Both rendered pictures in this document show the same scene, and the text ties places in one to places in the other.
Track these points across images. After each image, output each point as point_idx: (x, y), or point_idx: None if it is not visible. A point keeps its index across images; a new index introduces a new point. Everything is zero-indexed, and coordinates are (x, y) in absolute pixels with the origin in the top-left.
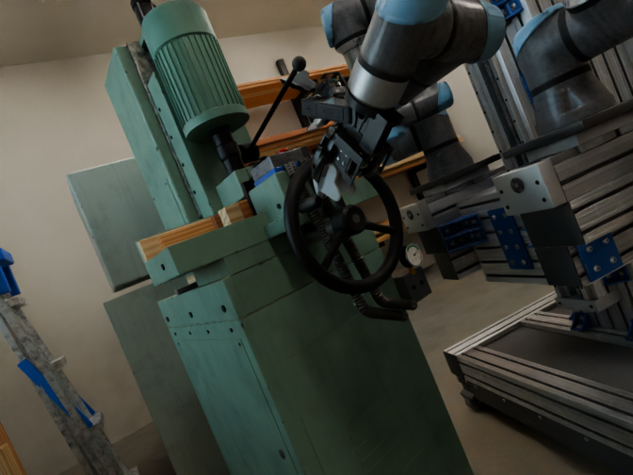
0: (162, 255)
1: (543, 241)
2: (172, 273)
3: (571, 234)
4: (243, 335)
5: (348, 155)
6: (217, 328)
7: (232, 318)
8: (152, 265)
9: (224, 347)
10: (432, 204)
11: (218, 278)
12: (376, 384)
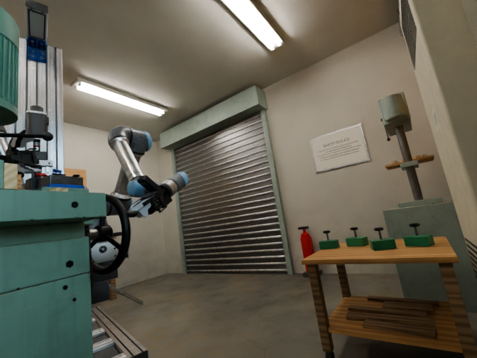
0: (85, 196)
1: (94, 280)
2: (93, 213)
3: (113, 273)
4: (86, 288)
5: (162, 202)
6: (18, 297)
7: (78, 272)
8: (33, 197)
9: (22, 320)
10: None
11: (55, 239)
12: None
